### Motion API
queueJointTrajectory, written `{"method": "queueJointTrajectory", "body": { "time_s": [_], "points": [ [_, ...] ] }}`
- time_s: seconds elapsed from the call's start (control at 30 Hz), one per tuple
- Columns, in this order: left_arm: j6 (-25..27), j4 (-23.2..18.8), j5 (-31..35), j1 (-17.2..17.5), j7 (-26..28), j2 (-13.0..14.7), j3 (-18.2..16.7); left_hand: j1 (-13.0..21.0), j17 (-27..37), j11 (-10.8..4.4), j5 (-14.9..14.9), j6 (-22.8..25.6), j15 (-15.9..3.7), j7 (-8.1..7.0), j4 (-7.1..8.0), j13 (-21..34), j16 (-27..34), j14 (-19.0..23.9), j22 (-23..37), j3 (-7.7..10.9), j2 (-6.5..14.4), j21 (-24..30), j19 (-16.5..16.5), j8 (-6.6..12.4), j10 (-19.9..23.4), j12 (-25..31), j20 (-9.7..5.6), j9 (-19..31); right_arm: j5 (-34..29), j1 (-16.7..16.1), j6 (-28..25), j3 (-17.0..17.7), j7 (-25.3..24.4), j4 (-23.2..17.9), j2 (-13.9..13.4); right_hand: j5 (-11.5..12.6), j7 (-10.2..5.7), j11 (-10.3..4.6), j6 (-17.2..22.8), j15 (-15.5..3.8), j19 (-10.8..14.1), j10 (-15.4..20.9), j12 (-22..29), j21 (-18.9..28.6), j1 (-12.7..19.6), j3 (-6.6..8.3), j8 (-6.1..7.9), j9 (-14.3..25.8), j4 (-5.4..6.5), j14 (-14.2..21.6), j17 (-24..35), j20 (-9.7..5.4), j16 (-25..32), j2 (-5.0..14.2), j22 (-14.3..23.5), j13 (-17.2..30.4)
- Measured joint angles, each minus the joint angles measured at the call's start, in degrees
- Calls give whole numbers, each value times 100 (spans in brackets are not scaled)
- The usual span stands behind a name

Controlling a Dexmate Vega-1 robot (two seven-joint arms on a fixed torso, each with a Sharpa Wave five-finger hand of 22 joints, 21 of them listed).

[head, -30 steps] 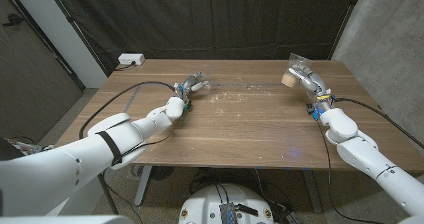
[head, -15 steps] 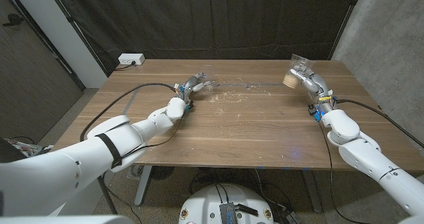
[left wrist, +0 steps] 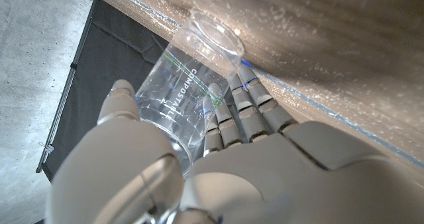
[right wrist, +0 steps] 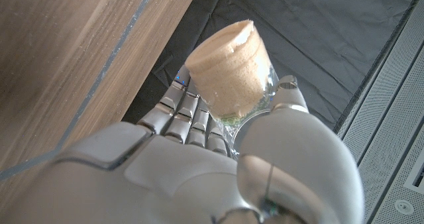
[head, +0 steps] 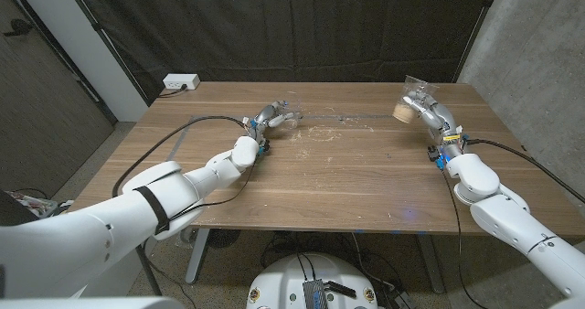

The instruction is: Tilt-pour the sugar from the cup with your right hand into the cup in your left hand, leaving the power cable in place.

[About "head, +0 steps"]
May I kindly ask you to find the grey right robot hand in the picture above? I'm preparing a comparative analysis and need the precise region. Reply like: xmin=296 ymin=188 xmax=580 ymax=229
xmin=401 ymin=89 xmax=465 ymax=159

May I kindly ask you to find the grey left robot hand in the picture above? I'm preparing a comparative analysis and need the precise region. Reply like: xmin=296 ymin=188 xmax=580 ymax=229
xmin=243 ymin=100 xmax=303 ymax=146

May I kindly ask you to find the brown sugar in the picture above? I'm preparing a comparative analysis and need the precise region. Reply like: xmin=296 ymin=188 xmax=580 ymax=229
xmin=392 ymin=102 xmax=416 ymax=124

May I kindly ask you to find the clear plastic cup holding sugar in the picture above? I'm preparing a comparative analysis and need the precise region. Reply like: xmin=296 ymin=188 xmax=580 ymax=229
xmin=391 ymin=74 xmax=439 ymax=125

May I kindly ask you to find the white power strip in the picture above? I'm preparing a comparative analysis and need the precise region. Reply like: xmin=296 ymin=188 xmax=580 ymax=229
xmin=163 ymin=73 xmax=201 ymax=91

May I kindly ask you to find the black backdrop stand pole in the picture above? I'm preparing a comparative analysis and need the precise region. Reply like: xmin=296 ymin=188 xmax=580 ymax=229
xmin=61 ymin=0 xmax=152 ymax=107
xmin=453 ymin=0 xmax=502 ymax=84

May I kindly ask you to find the black backdrop curtain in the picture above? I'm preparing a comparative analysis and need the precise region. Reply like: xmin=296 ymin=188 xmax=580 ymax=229
xmin=61 ymin=0 xmax=502 ymax=105

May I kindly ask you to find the round black fan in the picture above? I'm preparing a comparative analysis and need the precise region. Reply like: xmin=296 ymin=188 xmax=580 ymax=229
xmin=207 ymin=229 xmax=242 ymax=250

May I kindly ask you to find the grey table leg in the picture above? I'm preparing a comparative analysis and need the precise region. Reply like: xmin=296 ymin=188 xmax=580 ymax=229
xmin=185 ymin=228 xmax=211 ymax=285
xmin=416 ymin=233 xmax=445 ymax=295

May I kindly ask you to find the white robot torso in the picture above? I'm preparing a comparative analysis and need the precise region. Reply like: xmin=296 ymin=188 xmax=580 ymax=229
xmin=245 ymin=252 xmax=379 ymax=309

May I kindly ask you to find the grey ribbed adapter box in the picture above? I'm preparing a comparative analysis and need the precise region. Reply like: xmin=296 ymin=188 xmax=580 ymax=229
xmin=302 ymin=279 xmax=329 ymax=309

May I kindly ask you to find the black connector block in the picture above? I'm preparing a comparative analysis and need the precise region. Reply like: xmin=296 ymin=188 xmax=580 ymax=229
xmin=326 ymin=280 xmax=357 ymax=299

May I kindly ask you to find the patterned cloth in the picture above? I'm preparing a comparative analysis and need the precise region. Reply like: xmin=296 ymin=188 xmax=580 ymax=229
xmin=13 ymin=190 xmax=60 ymax=217

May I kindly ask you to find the white robot head cover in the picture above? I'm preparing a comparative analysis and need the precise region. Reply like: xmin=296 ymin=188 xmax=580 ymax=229
xmin=0 ymin=296 xmax=186 ymax=309

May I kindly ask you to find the dark chair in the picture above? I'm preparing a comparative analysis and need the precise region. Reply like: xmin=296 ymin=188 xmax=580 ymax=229
xmin=0 ymin=189 xmax=40 ymax=228

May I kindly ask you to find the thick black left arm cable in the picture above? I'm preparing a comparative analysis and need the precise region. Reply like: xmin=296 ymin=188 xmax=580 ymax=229
xmin=111 ymin=114 xmax=250 ymax=199

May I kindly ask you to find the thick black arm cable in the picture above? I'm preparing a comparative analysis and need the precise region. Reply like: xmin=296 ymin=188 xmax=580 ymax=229
xmin=462 ymin=138 xmax=585 ymax=205
xmin=111 ymin=114 xmax=250 ymax=199

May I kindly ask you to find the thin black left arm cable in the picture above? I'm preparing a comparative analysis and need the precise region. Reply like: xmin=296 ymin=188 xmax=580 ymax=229
xmin=168 ymin=162 xmax=257 ymax=223

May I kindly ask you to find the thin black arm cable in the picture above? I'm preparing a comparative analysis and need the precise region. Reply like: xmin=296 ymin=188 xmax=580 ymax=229
xmin=438 ymin=167 xmax=490 ymax=309
xmin=168 ymin=162 xmax=257 ymax=223

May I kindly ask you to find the black power strip cable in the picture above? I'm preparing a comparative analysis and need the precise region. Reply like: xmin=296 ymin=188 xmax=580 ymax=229
xmin=157 ymin=84 xmax=188 ymax=99

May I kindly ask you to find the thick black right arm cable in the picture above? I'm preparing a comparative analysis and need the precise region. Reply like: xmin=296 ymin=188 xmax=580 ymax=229
xmin=462 ymin=138 xmax=585 ymax=205

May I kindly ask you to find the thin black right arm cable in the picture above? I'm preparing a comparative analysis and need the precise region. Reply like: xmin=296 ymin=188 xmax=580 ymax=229
xmin=438 ymin=167 xmax=490 ymax=309

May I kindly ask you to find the black door handle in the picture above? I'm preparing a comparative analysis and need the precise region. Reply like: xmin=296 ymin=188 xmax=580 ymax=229
xmin=3 ymin=18 xmax=34 ymax=38

